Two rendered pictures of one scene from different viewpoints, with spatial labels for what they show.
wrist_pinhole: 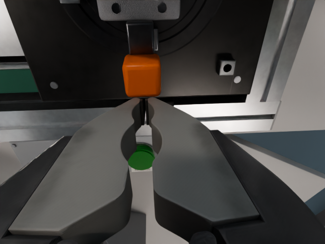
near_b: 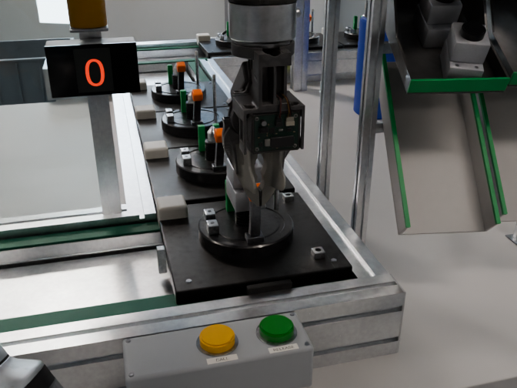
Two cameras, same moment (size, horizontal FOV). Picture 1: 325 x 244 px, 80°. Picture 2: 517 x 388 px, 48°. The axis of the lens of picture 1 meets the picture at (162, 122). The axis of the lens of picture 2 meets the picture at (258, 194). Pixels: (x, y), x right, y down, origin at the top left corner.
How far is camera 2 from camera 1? 0.77 m
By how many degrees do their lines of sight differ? 95
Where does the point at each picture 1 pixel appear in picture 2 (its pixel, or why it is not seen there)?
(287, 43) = (358, 249)
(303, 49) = (421, 306)
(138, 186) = not seen: outside the picture
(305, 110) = (495, 350)
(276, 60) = (361, 258)
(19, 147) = (133, 342)
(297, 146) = not seen: outside the picture
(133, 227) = not seen: outside the picture
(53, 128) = (177, 319)
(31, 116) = (158, 313)
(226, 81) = (325, 262)
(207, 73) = (308, 261)
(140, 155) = (274, 318)
